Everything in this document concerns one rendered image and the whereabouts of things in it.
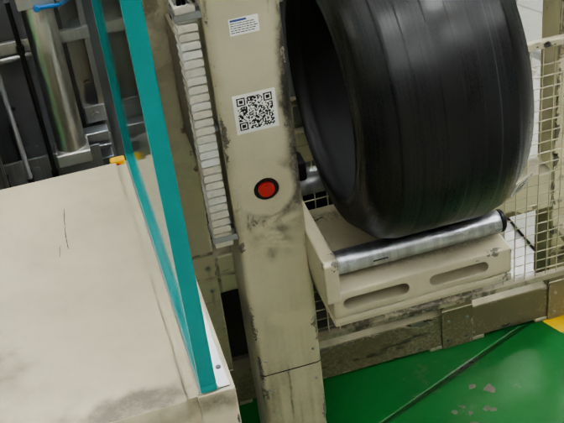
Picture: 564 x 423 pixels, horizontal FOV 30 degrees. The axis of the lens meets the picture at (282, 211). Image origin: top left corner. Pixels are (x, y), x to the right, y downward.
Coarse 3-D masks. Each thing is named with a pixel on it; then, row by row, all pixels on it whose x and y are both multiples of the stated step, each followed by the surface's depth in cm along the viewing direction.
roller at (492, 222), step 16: (464, 224) 197; (480, 224) 197; (496, 224) 198; (384, 240) 195; (400, 240) 195; (416, 240) 195; (432, 240) 196; (448, 240) 196; (464, 240) 198; (336, 256) 193; (352, 256) 193; (368, 256) 194; (384, 256) 194; (400, 256) 195
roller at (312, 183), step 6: (312, 174) 217; (318, 174) 217; (306, 180) 216; (312, 180) 216; (318, 180) 216; (300, 186) 215; (306, 186) 216; (312, 186) 216; (318, 186) 216; (324, 186) 217; (306, 192) 216; (312, 192) 217
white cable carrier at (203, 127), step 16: (176, 32) 172; (192, 32) 170; (192, 48) 171; (192, 64) 173; (192, 80) 174; (192, 96) 176; (208, 96) 177; (192, 112) 179; (208, 112) 178; (192, 128) 184; (208, 128) 180; (208, 144) 182; (208, 160) 183; (208, 176) 185; (208, 192) 187; (224, 192) 188; (208, 208) 189; (224, 208) 190; (208, 224) 196; (224, 224) 191
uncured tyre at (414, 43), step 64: (320, 0) 175; (384, 0) 165; (448, 0) 166; (512, 0) 171; (320, 64) 218; (384, 64) 164; (448, 64) 165; (512, 64) 168; (320, 128) 216; (384, 128) 167; (448, 128) 168; (512, 128) 171; (384, 192) 174; (448, 192) 176
